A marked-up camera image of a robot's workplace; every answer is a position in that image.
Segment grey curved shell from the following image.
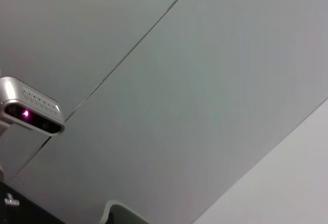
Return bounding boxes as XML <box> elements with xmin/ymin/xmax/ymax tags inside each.
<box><xmin>98</xmin><ymin>199</ymin><xmax>150</xmax><ymax>224</ymax></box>

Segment small silver knob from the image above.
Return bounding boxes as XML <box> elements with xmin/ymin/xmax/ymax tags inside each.
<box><xmin>4</xmin><ymin>192</ymin><xmax>21</xmax><ymax>207</ymax></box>

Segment silver head depth camera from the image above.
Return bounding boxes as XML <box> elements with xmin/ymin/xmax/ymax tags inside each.
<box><xmin>0</xmin><ymin>76</ymin><xmax>65</xmax><ymax>137</ymax></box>

